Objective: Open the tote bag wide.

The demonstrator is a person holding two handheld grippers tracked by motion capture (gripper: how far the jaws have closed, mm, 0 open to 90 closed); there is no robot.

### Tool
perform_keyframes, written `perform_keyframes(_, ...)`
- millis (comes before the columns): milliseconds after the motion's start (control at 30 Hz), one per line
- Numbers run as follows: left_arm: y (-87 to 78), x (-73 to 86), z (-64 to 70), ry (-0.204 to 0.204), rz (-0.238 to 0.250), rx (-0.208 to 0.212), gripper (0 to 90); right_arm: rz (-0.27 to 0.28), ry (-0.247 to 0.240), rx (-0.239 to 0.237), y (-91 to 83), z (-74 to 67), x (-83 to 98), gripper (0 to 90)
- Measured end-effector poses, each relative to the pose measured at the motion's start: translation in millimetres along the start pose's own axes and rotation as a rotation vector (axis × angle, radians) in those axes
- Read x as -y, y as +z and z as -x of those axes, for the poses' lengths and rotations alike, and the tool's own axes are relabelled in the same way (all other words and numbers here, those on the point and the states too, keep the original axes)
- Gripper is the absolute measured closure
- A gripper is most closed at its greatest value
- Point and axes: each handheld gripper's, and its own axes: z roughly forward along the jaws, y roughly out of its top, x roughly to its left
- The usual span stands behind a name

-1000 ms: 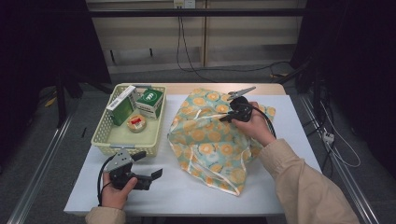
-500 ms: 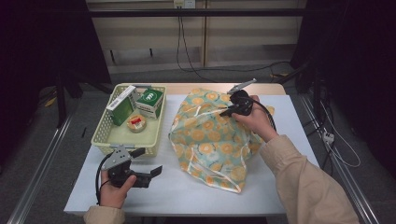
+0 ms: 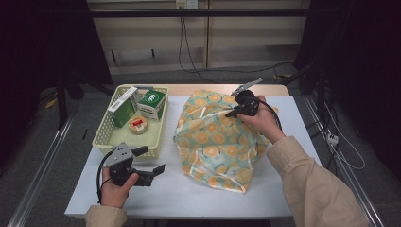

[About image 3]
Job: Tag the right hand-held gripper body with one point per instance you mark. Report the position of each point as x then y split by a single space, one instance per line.
248 102

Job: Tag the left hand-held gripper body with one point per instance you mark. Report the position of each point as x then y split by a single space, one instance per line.
119 154

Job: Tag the pale yellow plastic basket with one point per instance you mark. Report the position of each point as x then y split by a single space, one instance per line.
138 140

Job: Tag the round tin with red label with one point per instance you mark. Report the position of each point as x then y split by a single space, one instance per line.
138 125

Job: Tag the orange print cloth bag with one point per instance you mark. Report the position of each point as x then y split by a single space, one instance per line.
214 142

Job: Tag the tall green and white box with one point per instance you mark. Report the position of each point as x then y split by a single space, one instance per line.
123 108

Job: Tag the green topped cube box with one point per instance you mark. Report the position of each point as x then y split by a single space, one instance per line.
153 101

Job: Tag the person's right hand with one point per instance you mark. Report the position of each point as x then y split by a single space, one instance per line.
265 123

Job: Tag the person's left hand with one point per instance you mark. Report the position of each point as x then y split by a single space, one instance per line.
115 195

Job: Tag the white table sheet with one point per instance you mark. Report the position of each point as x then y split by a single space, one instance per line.
189 205

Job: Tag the black metal stand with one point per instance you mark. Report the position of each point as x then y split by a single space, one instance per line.
61 104

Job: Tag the white power strip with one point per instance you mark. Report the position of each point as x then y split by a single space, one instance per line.
333 139

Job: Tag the dark curtain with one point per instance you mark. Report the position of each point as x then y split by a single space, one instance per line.
362 47
38 47

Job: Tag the aluminium floor rail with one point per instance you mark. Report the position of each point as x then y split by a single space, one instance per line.
40 176
360 194

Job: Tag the white wall socket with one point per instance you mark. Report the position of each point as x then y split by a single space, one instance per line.
186 3

